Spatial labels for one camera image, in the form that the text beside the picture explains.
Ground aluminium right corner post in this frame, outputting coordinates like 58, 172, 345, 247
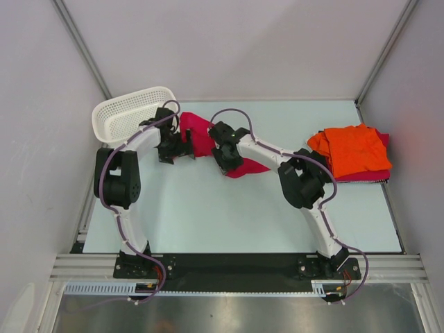
355, 0, 420, 108

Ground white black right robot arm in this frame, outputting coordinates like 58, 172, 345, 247
208, 121, 349, 278

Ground magenta t shirt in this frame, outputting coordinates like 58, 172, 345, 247
314, 128, 392, 184
179, 112, 270, 178

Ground magenta folded t shirt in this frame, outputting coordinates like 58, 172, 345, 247
314, 128, 392, 184

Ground orange t shirt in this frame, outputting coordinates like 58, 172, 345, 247
307, 123, 393, 176

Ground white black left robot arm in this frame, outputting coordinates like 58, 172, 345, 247
94, 105, 194, 278

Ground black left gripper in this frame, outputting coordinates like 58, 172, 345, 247
157, 129, 194, 164

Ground aluminium left corner post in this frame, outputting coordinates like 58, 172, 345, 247
51, 0, 112, 100

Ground black t shirt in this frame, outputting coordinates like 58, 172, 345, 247
310, 151, 331, 171

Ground white perforated plastic basket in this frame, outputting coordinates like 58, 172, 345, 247
92, 86, 176, 146

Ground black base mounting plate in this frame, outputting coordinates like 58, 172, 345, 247
113, 253, 362, 292

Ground white slotted cable duct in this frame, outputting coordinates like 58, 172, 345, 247
65, 282, 326, 298

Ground aluminium front frame rail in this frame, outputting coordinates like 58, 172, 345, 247
50, 253, 428, 283

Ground aluminium corner post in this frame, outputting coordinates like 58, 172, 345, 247
51, 0, 112, 100
355, 0, 420, 108

